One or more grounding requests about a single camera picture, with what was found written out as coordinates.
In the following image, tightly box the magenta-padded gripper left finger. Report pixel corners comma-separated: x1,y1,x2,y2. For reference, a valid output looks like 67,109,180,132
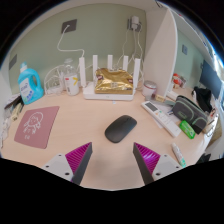
40,142,93,186

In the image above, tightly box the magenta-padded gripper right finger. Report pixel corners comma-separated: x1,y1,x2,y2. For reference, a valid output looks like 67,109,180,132
132,142,184,186

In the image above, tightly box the black computer mouse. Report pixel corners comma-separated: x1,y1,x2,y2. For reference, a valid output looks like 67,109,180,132
104,114,138,144

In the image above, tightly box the pink printed mouse pad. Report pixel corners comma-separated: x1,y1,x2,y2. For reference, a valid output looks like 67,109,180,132
13,105,61,150

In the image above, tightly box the white tube with green cap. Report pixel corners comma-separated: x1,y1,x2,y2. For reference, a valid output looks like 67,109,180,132
171,142,188,168

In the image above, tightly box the small green packet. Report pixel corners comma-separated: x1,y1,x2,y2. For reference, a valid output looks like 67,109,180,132
179,119,197,140

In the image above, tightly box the white remote control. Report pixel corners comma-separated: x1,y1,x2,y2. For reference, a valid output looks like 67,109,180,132
140,100,182,138

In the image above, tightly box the grey green-trimmed pouch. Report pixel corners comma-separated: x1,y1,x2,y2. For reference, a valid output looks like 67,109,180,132
171,95,209,134

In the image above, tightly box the small beige box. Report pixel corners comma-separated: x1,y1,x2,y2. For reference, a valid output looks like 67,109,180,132
10,103,24,123

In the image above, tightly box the small white jar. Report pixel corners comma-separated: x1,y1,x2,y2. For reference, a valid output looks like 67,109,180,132
142,80,158,98

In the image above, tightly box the black bag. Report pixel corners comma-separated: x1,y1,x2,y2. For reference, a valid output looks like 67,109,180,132
193,85,214,113

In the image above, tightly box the clear plastic bottle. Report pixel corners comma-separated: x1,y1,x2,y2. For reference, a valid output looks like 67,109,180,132
63,58,81,97

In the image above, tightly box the blue detergent bottle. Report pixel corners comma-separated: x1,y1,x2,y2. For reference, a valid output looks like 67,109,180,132
17,61,45,106

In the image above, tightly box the white router with antennas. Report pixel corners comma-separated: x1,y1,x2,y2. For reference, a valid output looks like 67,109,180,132
78,54,142,101

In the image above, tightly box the gold foil bag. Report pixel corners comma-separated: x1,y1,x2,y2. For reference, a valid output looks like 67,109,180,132
94,67,135,95

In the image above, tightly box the black monitor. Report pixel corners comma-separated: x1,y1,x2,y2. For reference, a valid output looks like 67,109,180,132
199,59,224,100

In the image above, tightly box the white desk hutch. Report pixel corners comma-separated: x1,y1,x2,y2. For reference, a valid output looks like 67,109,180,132
143,6,179,98

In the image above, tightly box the white power strip with cables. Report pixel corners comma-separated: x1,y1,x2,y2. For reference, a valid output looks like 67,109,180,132
43,64,66,96

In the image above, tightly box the grey blank wall plate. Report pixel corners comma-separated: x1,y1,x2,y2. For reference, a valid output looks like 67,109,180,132
8,53,18,70

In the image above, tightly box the white wall cable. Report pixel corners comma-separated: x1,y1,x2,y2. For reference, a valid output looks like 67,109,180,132
56,24,86,61

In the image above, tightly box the grey wall socket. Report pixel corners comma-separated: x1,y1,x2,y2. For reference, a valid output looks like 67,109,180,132
61,18,78,35

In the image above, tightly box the white wall charger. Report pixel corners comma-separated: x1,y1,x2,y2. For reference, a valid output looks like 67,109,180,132
127,15,143,33

